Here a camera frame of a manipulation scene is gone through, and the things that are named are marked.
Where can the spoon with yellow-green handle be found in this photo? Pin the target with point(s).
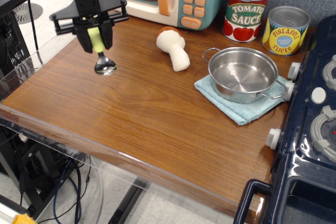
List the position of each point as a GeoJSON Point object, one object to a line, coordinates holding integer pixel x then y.
{"type": "Point", "coordinates": [104, 66]}

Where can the tomato sauce can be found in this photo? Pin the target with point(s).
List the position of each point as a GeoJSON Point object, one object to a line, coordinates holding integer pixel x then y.
{"type": "Point", "coordinates": [243, 19]}

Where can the plush mushroom toy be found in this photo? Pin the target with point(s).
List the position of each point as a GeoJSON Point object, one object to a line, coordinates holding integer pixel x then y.
{"type": "Point", "coordinates": [170, 41]}

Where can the stainless steel pot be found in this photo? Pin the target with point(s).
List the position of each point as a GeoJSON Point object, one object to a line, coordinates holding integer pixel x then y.
{"type": "Point", "coordinates": [243, 75]}

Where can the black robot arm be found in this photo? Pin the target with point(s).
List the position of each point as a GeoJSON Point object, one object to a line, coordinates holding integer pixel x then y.
{"type": "Point", "coordinates": [81, 15]}

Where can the dark blue toy stove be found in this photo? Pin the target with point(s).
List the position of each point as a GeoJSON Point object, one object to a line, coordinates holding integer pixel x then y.
{"type": "Point", "coordinates": [302, 186]}

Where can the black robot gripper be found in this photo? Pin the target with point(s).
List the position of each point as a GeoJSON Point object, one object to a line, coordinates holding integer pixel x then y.
{"type": "Point", "coordinates": [83, 14]}

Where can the black table leg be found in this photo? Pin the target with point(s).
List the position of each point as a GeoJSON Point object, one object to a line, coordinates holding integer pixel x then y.
{"type": "Point", "coordinates": [126, 205]}

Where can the round floor vent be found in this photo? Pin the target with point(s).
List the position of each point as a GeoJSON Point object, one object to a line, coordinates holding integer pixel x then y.
{"type": "Point", "coordinates": [24, 13]}

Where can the light blue folded cloth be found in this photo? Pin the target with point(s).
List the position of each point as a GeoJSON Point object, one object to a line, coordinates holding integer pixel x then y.
{"type": "Point", "coordinates": [240, 113]}

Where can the pineapple slices can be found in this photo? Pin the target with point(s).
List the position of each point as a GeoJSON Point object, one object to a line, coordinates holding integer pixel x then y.
{"type": "Point", "coordinates": [285, 30]}

